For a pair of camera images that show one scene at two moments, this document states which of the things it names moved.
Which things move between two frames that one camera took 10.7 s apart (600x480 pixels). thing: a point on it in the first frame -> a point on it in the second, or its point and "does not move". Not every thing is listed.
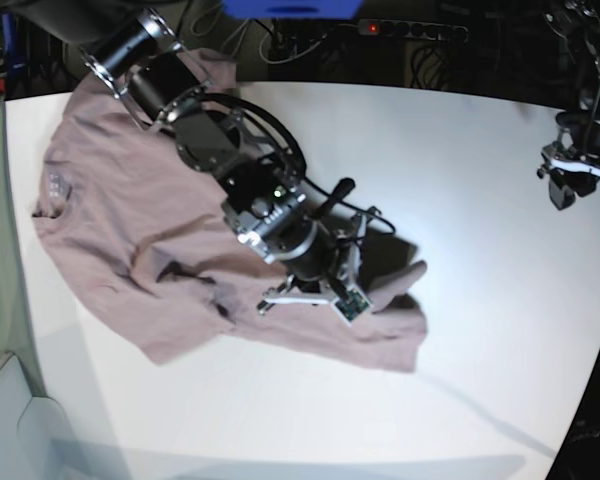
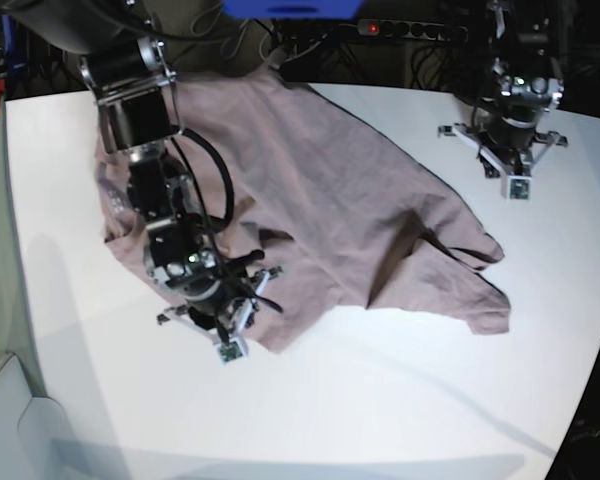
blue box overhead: (293, 9) does not move
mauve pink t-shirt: (149, 235) -> (341, 219)
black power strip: (412, 28) does not move
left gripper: (321, 256) -> (212, 290)
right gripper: (589, 137) -> (508, 138)
